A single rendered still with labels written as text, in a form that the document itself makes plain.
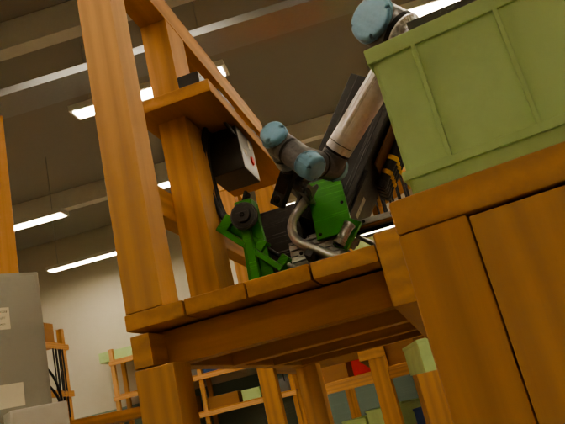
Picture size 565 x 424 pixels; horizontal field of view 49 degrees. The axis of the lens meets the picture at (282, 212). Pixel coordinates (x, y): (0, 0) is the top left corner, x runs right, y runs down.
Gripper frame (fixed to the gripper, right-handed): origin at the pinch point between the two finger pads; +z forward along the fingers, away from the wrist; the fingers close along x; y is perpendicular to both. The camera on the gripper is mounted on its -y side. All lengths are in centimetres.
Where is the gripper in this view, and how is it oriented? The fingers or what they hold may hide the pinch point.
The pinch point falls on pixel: (304, 201)
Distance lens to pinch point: 193.0
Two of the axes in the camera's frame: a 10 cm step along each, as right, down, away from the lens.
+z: 3.1, 4.7, 8.2
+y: 5.6, -7.9, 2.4
